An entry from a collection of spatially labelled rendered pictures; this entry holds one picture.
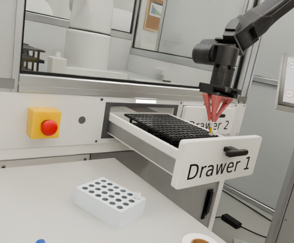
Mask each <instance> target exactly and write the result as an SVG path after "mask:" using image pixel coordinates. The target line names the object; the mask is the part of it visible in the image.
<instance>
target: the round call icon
mask: <svg viewBox="0 0 294 243"><path fill-rule="evenodd" d="M284 97H289V98H294V91H293V90H288V89H285V90H284Z"/></svg>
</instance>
